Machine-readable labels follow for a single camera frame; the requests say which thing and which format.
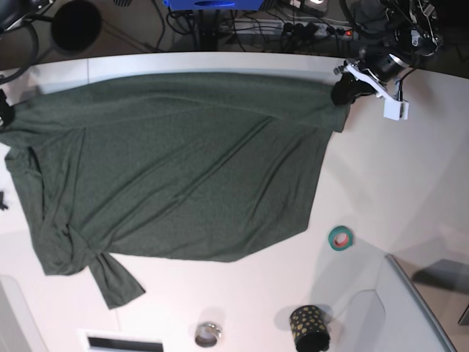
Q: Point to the silver tape roll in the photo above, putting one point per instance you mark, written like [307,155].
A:
[207,334]

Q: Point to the dark green t-shirt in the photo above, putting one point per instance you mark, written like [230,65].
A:
[184,166]

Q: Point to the white power strip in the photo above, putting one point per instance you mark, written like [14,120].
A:
[320,30]

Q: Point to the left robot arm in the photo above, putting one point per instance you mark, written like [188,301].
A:
[409,36]

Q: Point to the white slotted tray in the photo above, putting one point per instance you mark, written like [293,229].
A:
[117,341]

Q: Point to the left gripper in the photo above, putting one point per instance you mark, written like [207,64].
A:
[384,62]

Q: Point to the blue plastic box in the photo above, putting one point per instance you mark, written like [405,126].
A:
[213,4]

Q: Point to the green tape roll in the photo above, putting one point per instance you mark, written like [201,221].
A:
[341,238]

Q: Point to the black gold-dotted cup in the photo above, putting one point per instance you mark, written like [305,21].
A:
[309,329]

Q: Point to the small black clip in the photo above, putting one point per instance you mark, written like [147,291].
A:
[3,204]

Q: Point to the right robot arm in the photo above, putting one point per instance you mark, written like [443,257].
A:
[17,15]

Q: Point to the round black stand base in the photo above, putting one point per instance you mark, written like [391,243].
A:
[75,27]

